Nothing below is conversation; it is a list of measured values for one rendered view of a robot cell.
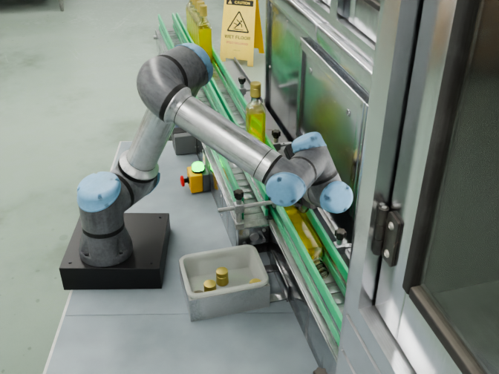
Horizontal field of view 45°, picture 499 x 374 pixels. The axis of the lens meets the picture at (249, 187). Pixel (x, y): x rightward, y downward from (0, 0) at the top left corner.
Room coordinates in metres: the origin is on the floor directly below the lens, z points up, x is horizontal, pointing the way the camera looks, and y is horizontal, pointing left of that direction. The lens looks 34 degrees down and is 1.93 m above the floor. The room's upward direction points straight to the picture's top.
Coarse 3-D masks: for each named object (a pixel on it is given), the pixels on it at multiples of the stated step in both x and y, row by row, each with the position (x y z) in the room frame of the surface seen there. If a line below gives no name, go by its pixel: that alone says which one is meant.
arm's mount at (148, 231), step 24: (144, 216) 1.51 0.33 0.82; (168, 216) 1.51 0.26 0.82; (72, 240) 1.38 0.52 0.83; (144, 240) 1.38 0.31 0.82; (168, 240) 1.46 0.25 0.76; (72, 264) 1.27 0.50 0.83; (120, 264) 1.27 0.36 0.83; (144, 264) 1.27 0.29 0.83; (72, 288) 1.25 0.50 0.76; (96, 288) 1.25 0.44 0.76; (120, 288) 1.25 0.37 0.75; (144, 288) 1.25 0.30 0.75
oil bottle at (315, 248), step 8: (288, 216) 1.35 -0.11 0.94; (296, 216) 1.35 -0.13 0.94; (296, 224) 1.31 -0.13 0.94; (304, 224) 1.31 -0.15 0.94; (304, 232) 1.28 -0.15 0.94; (312, 232) 1.28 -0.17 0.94; (304, 240) 1.24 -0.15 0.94; (312, 240) 1.24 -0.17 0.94; (312, 248) 1.21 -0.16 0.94; (320, 248) 1.21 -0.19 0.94; (312, 256) 1.19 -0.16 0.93; (320, 256) 1.19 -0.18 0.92
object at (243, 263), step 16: (192, 256) 1.29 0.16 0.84; (208, 256) 1.30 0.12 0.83; (224, 256) 1.31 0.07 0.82; (240, 256) 1.33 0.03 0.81; (256, 256) 1.29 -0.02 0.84; (192, 272) 1.29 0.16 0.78; (208, 272) 1.30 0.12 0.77; (240, 272) 1.30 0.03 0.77; (256, 272) 1.27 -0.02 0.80; (192, 288) 1.24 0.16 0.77; (224, 288) 1.24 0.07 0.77; (240, 288) 1.16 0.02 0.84
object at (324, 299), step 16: (176, 16) 3.10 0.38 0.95; (272, 208) 1.43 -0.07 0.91; (288, 224) 1.28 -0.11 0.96; (288, 240) 1.28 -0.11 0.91; (304, 256) 1.15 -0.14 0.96; (304, 272) 1.15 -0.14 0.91; (320, 288) 1.05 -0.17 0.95; (320, 304) 1.04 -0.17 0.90; (336, 320) 0.95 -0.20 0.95; (336, 336) 0.94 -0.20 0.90
